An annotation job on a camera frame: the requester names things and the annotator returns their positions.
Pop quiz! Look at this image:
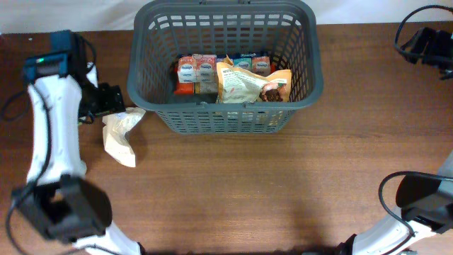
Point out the beige packet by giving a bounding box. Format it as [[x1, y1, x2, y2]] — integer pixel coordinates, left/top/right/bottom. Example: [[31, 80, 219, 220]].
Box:
[[102, 107, 146, 168]]

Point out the orange cracker packet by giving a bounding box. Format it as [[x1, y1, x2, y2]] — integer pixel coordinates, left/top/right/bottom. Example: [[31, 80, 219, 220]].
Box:
[[173, 80, 219, 96]]

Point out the blue biscuit box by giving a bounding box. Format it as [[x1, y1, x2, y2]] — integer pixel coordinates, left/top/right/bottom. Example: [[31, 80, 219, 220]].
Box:
[[176, 52, 275, 83]]

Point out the tan snack bag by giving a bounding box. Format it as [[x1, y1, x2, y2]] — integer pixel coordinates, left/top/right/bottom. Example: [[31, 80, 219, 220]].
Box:
[[216, 59, 292, 103]]

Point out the grey plastic basket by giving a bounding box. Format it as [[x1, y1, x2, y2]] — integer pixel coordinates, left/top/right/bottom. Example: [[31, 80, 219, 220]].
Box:
[[127, 0, 323, 134]]

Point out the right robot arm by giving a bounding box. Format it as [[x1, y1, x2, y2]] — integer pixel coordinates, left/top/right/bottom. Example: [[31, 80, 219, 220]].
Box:
[[335, 28, 452, 255]]

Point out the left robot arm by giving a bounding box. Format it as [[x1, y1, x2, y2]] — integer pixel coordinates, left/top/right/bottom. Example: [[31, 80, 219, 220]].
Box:
[[11, 30, 144, 254]]

